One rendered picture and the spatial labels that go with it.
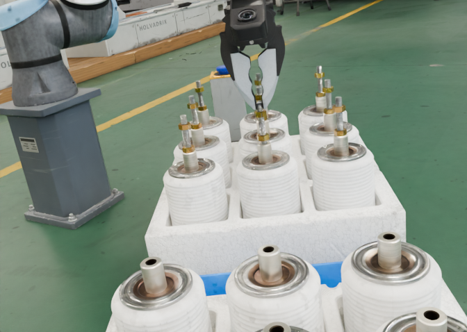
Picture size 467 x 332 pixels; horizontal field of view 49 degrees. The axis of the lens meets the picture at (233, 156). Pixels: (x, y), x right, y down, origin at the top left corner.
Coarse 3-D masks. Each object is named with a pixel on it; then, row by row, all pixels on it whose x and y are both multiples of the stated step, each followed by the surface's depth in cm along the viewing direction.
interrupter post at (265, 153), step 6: (258, 144) 79; (264, 144) 79; (270, 144) 79; (258, 150) 79; (264, 150) 79; (270, 150) 79; (264, 156) 79; (270, 156) 79; (264, 162) 79; (270, 162) 80
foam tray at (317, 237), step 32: (384, 192) 81; (160, 224) 80; (192, 224) 79; (224, 224) 78; (256, 224) 76; (288, 224) 76; (320, 224) 76; (352, 224) 75; (384, 224) 75; (160, 256) 78; (192, 256) 78; (224, 256) 78; (320, 256) 78
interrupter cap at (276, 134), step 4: (272, 128) 94; (276, 128) 93; (248, 132) 94; (252, 132) 94; (256, 132) 93; (272, 132) 92; (276, 132) 92; (280, 132) 92; (284, 132) 91; (244, 136) 92; (248, 136) 92; (252, 136) 92; (256, 136) 92; (272, 136) 91; (276, 136) 90; (280, 136) 89; (284, 136) 90; (244, 140) 90; (248, 140) 89; (252, 140) 89; (256, 140) 89; (268, 140) 88; (272, 140) 88; (276, 140) 88
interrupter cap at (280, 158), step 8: (256, 152) 83; (272, 152) 83; (280, 152) 82; (248, 160) 81; (256, 160) 81; (280, 160) 79; (288, 160) 79; (248, 168) 78; (256, 168) 77; (264, 168) 77; (272, 168) 77
